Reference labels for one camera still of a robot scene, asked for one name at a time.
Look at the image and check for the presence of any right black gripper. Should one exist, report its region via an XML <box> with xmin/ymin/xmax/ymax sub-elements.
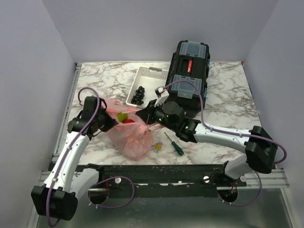
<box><xmin>136</xmin><ymin>99</ymin><xmax>178</xmax><ymax>132</ymax></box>

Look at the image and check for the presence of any green fake lime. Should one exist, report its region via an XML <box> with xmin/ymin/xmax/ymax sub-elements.
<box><xmin>116</xmin><ymin>113</ymin><xmax>128</xmax><ymax>122</ymax></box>

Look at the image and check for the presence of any pink plastic bag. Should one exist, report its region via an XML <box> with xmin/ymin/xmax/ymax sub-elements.
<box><xmin>104</xmin><ymin>98</ymin><xmax>162</xmax><ymax>161</ymax></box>

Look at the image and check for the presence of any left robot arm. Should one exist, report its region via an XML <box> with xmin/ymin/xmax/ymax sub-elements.
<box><xmin>31</xmin><ymin>96</ymin><xmax>118</xmax><ymax>221</ymax></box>

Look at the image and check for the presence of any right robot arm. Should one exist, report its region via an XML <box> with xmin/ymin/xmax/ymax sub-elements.
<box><xmin>136</xmin><ymin>100</ymin><xmax>277</xmax><ymax>186</ymax></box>

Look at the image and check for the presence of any black fake grape bunch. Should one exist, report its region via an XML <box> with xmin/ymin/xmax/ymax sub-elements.
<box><xmin>131</xmin><ymin>86</ymin><xmax>145</xmax><ymax>105</ymax></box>

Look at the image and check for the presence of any red fake fruit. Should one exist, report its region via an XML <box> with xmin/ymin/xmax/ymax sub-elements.
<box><xmin>123</xmin><ymin>119</ymin><xmax>135</xmax><ymax>124</ymax></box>

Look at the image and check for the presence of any yellow hex key set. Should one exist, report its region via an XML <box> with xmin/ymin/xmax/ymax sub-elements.
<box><xmin>154</xmin><ymin>142</ymin><xmax>163</xmax><ymax>153</ymax></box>

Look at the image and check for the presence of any white plastic basket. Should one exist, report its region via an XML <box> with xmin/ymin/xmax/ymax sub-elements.
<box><xmin>126</xmin><ymin>66</ymin><xmax>168</xmax><ymax>109</ymax></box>

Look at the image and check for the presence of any black plastic toolbox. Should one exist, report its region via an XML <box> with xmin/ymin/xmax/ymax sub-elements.
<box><xmin>165</xmin><ymin>40</ymin><xmax>210</xmax><ymax>118</ymax></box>

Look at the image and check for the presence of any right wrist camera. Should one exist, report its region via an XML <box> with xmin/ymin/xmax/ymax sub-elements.
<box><xmin>154</xmin><ymin>87</ymin><xmax>169</xmax><ymax>107</ymax></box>

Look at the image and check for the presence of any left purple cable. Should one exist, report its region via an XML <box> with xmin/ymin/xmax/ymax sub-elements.
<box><xmin>46</xmin><ymin>87</ymin><xmax>102</xmax><ymax>228</ymax></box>

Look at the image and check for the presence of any purple cable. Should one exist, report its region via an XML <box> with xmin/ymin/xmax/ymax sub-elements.
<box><xmin>46</xmin><ymin>87</ymin><xmax>102</xmax><ymax>228</ymax></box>
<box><xmin>159</xmin><ymin>79</ymin><xmax>287</xmax><ymax>207</ymax></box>

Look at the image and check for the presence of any green handled screwdriver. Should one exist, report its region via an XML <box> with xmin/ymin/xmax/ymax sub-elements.
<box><xmin>164</xmin><ymin>133</ymin><xmax>184</xmax><ymax>156</ymax></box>

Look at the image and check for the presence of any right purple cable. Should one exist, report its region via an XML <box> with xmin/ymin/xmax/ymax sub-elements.
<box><xmin>159</xmin><ymin>79</ymin><xmax>287</xmax><ymax>207</ymax></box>

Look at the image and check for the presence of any black front rail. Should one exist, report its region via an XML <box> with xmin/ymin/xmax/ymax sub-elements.
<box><xmin>78</xmin><ymin>162</ymin><xmax>247</xmax><ymax>198</ymax></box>

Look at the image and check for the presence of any aluminium frame rail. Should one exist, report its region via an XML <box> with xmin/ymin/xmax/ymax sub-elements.
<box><xmin>26</xmin><ymin>63</ymin><xmax>289</xmax><ymax>228</ymax></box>

